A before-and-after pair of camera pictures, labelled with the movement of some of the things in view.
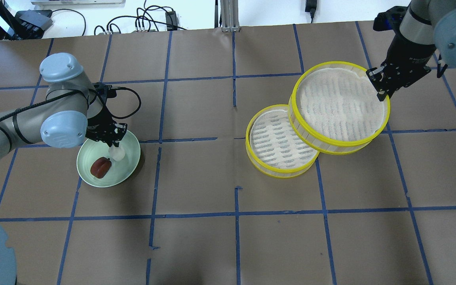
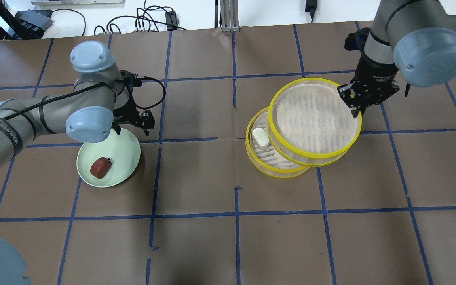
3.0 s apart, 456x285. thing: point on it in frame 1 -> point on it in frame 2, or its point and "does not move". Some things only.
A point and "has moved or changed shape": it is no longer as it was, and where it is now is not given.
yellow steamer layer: (334, 108) has moved or changed shape
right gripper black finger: (383, 90) -> (361, 108)
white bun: (116, 153) -> (260, 138)
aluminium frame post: (229, 16) does not move
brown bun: (100, 167) does not move
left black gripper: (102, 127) -> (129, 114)
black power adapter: (171, 21) does not move
